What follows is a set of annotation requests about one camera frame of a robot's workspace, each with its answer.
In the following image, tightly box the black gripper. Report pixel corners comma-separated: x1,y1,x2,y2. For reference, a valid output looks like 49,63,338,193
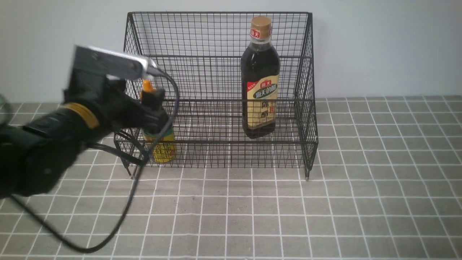
63,69,169,135

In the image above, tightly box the small orange-capped sauce bottle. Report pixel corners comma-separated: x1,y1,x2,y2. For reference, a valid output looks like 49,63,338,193
141,79,176,163

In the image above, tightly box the large dark vinegar bottle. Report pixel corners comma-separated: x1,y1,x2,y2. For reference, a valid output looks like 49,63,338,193
240,16,280,139

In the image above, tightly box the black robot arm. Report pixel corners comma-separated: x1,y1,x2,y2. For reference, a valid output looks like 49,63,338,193
0,69,166,199

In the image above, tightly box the grey checkered tablecloth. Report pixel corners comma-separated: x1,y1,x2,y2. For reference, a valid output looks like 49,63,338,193
1,96,461,260

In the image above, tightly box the black camera cable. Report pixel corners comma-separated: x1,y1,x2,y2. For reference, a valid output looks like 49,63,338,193
0,69,180,254

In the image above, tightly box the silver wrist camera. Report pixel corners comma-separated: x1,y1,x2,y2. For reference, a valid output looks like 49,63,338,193
73,45,163,80

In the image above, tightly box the black wire mesh shelf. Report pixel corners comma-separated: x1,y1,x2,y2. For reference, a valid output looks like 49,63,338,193
123,12,318,179

